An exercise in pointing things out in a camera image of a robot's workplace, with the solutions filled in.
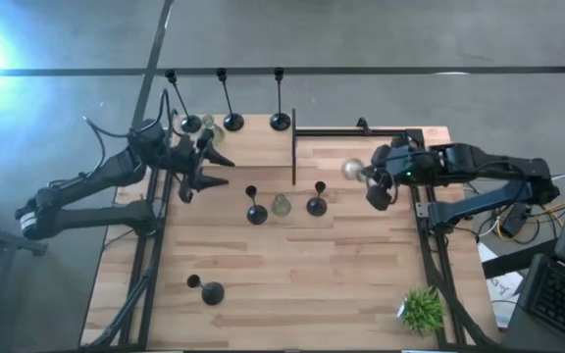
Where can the black metal candlestick holder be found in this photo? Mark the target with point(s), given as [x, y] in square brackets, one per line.
[233, 122]
[191, 124]
[280, 121]
[213, 293]
[316, 207]
[257, 215]

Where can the black power adapter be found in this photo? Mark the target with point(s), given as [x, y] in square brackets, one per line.
[514, 223]

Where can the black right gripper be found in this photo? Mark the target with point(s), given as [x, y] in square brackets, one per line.
[393, 166]

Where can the ribbed clear glass candle holder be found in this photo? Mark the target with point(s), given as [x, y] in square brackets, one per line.
[281, 206]
[214, 131]
[352, 168]

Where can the black laptop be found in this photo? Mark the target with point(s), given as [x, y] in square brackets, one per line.
[564, 299]

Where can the black metal table frame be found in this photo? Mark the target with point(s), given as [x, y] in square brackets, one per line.
[351, 132]

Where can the small black bracket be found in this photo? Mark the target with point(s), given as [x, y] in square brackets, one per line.
[362, 125]

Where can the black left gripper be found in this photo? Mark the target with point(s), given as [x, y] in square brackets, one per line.
[187, 159]

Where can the white paper sheet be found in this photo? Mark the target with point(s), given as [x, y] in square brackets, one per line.
[503, 294]

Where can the wooden shelf black frame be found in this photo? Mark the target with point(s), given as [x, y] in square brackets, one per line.
[253, 147]

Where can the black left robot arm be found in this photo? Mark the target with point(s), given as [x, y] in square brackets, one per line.
[91, 179]

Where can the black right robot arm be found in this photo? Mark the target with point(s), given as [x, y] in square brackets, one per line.
[488, 162]

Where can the small green artificial plant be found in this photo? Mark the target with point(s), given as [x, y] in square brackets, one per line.
[422, 311]

